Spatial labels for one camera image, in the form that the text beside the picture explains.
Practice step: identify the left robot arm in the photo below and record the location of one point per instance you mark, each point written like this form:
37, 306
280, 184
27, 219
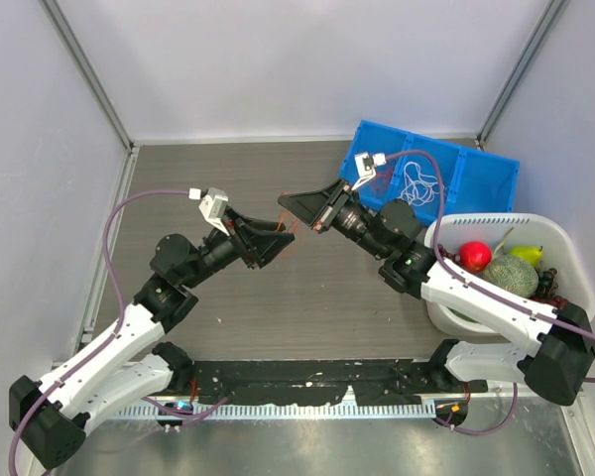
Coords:
54, 414

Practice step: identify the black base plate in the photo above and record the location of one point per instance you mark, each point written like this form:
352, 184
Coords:
374, 382

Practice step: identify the red grapes bunch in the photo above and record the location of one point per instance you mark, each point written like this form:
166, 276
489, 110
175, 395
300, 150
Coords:
446, 255

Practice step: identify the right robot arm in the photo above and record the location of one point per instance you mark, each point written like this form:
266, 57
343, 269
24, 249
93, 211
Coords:
548, 349

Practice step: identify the blue three-compartment bin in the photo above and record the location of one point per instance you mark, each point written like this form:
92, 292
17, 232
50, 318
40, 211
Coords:
473, 181

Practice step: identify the red apple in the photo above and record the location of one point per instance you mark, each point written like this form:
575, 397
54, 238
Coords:
475, 256

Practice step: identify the white plastic basket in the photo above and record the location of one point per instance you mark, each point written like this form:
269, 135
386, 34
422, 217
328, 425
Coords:
513, 229

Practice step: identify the slotted cable duct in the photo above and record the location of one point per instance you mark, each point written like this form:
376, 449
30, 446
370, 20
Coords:
344, 410

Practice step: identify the cantaloupe melon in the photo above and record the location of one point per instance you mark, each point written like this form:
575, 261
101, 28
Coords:
512, 274

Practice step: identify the green pear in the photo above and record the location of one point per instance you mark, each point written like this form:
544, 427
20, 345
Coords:
530, 254

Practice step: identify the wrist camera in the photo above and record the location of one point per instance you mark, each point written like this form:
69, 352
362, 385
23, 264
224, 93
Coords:
212, 205
366, 166

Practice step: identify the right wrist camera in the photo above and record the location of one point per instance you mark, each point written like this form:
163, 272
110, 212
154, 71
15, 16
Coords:
366, 166

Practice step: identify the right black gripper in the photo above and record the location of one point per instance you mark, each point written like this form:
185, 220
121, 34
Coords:
315, 209

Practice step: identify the green avocado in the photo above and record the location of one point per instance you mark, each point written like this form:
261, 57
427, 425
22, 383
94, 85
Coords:
462, 316

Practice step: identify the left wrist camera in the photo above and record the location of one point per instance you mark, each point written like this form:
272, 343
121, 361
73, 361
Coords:
212, 205

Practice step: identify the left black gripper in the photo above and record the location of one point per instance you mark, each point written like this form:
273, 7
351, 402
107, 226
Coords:
263, 238

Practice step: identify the dark grapes bunch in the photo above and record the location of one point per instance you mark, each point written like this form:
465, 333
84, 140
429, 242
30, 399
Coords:
546, 290

